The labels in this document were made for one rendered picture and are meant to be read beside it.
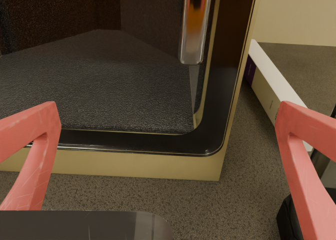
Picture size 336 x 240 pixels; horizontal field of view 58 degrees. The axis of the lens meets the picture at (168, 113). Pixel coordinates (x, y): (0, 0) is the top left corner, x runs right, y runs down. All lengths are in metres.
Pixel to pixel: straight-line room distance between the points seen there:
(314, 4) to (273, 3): 0.09
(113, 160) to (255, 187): 0.16
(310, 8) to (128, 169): 0.55
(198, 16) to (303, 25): 0.60
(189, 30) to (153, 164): 0.19
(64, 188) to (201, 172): 0.15
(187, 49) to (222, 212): 0.20
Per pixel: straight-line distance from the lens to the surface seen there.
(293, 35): 0.77
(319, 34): 0.79
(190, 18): 0.18
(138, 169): 0.34
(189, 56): 0.19
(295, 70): 0.62
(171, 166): 0.34
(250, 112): 0.47
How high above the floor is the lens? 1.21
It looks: 37 degrees down
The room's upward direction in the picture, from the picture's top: 4 degrees clockwise
